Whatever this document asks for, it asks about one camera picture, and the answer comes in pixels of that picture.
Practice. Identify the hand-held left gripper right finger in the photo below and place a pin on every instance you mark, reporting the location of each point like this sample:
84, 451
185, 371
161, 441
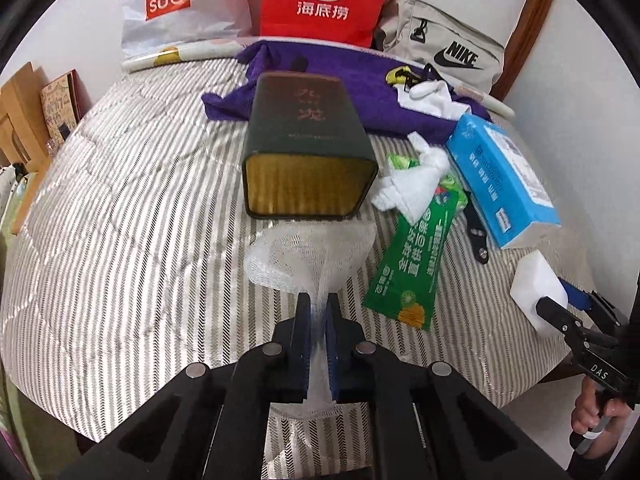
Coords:
332, 345

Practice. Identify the white sponge block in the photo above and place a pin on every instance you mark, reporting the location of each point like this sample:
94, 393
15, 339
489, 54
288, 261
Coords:
535, 280

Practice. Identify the red paper bag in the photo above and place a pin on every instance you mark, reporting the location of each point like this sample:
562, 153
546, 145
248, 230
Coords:
280, 10

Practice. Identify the white plastic shopping bag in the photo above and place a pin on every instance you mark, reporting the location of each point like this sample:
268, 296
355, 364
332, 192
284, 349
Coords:
210, 5

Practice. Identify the wooden headboard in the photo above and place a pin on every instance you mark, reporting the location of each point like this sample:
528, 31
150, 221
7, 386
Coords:
20, 110

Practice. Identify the grey waist bag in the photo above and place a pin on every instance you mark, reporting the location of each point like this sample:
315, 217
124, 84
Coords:
450, 25

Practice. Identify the long green snack packet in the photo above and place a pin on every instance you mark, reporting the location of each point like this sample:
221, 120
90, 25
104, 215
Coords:
415, 270

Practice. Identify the white mesh pouch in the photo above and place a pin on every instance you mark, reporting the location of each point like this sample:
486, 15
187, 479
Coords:
310, 255

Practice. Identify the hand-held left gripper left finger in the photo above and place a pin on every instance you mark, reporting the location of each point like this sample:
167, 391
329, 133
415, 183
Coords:
305, 340

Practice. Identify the grey striped mattress pad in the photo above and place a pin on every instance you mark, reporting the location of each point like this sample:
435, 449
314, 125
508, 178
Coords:
125, 210

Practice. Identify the blue tissue pack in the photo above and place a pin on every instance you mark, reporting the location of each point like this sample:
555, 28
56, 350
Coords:
500, 175

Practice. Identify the white cloth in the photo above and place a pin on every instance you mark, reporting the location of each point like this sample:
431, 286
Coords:
420, 180

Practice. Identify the rolled white poster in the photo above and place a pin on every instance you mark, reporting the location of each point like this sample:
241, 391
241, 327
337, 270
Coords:
200, 52

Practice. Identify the patterned brown book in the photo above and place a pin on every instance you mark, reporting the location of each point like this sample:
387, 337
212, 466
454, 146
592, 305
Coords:
60, 100

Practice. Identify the person's right hand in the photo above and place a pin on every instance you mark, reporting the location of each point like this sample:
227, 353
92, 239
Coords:
582, 415

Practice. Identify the brown wooden door frame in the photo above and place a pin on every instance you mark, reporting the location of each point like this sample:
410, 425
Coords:
530, 25

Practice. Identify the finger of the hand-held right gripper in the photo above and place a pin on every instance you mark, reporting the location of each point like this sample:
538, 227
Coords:
577, 296
560, 320

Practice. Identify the purple cloth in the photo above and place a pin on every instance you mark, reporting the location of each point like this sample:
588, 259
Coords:
370, 100

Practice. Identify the dark green tin box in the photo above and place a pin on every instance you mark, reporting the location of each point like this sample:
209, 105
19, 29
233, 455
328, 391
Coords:
300, 125

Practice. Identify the yellow and white plush toy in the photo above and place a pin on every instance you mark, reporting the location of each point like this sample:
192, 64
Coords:
430, 97

